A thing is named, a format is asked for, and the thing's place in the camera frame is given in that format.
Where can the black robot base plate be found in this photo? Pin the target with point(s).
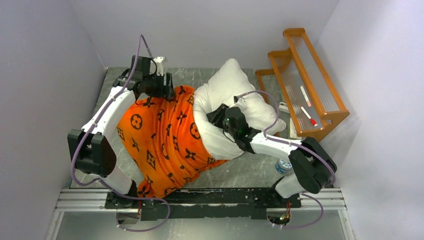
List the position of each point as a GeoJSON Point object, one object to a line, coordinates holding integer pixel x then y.
{"type": "Point", "coordinates": [198, 203]}

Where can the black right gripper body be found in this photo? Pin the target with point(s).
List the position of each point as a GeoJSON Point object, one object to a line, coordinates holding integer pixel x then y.
{"type": "Point", "coordinates": [226, 129]}

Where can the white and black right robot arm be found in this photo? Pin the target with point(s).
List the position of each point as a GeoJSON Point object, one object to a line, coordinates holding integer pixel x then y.
{"type": "Point", "coordinates": [310, 169]}

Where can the white pillow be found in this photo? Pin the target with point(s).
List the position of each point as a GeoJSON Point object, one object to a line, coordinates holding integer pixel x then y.
{"type": "Point", "coordinates": [227, 82]}

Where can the orange wooden shelf rack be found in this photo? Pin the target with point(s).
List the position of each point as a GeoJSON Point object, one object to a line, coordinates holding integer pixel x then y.
{"type": "Point", "coordinates": [313, 102]}

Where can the white pink test strip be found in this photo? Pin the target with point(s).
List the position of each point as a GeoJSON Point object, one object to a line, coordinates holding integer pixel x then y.
{"type": "Point", "coordinates": [305, 95]}

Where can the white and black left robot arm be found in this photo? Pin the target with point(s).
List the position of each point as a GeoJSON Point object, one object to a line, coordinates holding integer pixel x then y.
{"type": "Point", "coordinates": [92, 157]}

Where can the red capped white marker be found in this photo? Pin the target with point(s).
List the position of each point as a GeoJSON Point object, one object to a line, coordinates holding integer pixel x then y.
{"type": "Point", "coordinates": [312, 121]}

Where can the blue capped plastic bottle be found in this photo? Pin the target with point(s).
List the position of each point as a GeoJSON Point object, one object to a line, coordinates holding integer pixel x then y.
{"type": "Point", "coordinates": [283, 167]}

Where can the orange patterned pillowcase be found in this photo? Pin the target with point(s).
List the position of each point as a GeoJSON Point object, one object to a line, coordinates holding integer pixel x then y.
{"type": "Point", "coordinates": [163, 140]}

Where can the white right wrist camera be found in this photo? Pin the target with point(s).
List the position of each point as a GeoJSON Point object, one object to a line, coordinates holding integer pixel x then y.
{"type": "Point", "coordinates": [239, 102]}

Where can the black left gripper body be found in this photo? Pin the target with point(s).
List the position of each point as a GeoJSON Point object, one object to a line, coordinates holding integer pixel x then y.
{"type": "Point", "coordinates": [155, 87]}

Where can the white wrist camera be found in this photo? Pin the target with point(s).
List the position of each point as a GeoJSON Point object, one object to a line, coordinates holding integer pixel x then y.
{"type": "Point", "coordinates": [157, 66]}
{"type": "Point", "coordinates": [239, 102]}

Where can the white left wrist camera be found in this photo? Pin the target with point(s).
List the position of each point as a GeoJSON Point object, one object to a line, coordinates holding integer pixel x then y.
{"type": "Point", "coordinates": [157, 66]}

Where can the small white box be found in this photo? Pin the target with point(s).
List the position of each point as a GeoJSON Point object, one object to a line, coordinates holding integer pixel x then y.
{"type": "Point", "coordinates": [282, 107]}

